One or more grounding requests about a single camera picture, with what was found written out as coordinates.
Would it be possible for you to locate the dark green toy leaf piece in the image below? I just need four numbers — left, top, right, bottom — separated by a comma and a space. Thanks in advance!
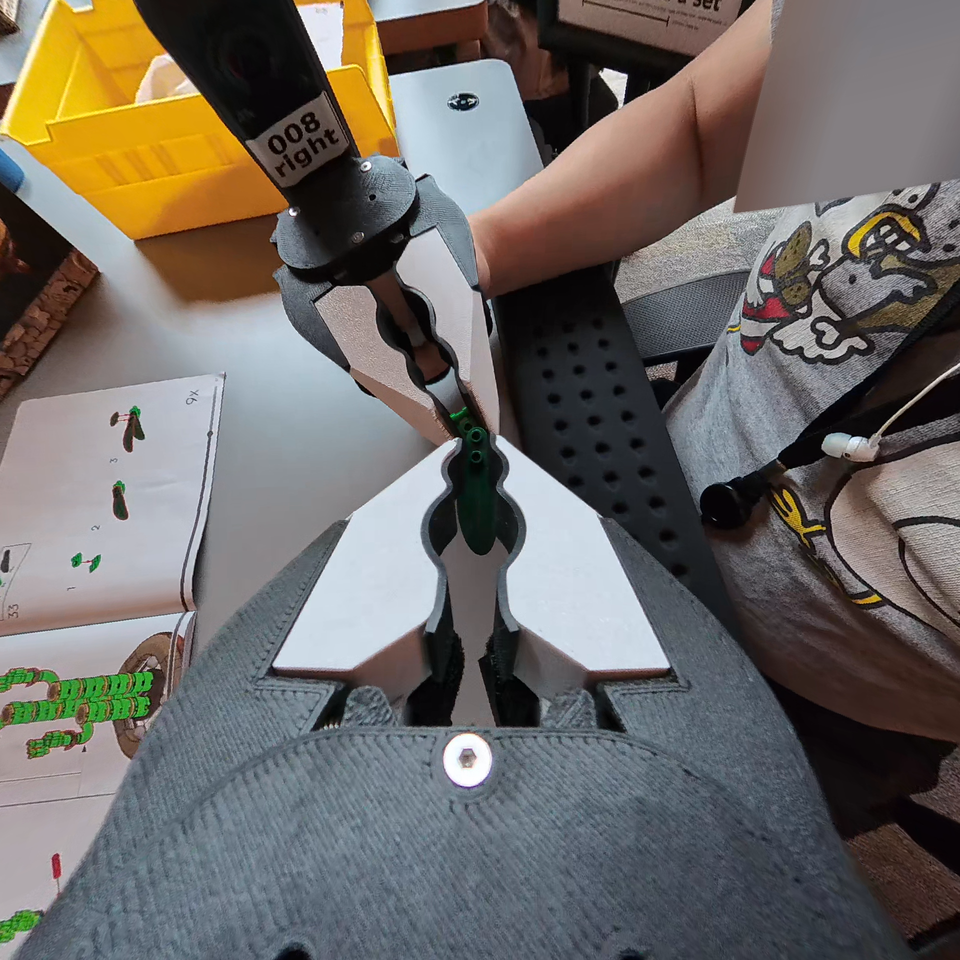
457, 423, 502, 558

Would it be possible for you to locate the black lanyard clip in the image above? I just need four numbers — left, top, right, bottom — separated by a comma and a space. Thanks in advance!
699, 461, 789, 531

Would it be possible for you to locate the dark mesh chair armrest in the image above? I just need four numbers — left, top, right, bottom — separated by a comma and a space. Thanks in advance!
621, 268, 753, 370

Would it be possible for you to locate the white cable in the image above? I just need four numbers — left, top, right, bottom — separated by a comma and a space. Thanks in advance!
819, 360, 960, 464

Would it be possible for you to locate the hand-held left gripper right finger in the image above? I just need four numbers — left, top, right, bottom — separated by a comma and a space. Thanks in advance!
482, 435, 672, 727

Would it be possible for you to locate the crumpled white paper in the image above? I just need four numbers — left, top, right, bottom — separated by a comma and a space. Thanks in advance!
135, 52, 202, 104

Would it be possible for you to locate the black bamboo picture box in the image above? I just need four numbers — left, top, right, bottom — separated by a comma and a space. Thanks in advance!
0, 180, 100, 400

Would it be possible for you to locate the yellow plastic bin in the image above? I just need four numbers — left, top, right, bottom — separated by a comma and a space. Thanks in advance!
0, 0, 400, 241

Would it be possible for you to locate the person's right forearm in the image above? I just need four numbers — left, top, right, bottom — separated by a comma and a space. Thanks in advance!
466, 0, 775, 297

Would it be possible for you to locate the black framed marker sign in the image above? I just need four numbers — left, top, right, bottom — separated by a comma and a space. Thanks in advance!
557, 0, 753, 59

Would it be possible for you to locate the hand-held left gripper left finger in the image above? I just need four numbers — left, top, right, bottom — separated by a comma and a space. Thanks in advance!
272, 441, 462, 727

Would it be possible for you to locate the building instruction booklet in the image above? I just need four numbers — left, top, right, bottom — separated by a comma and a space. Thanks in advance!
0, 372, 226, 948

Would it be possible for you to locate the grey printed shirt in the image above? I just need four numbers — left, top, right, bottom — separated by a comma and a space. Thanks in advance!
663, 180, 960, 745

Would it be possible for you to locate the black neck strap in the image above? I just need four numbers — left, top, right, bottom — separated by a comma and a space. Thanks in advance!
778, 281, 960, 481

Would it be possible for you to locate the black studded pad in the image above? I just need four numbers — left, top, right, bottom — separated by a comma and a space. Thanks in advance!
491, 262, 745, 642

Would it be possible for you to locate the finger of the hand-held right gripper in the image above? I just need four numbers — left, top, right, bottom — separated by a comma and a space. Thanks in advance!
313, 281, 460, 450
396, 227, 502, 438

